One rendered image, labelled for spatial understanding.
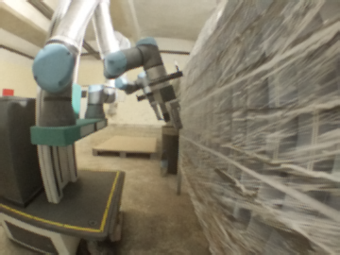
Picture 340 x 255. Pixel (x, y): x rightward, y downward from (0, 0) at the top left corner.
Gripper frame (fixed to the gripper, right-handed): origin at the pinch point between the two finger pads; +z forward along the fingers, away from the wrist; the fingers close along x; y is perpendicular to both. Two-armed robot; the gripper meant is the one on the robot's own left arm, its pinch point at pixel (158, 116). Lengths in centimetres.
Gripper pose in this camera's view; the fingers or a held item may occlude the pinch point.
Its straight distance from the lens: 97.2
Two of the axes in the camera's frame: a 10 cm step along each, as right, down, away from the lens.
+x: -0.7, 0.3, 10.0
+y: 9.3, -3.7, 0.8
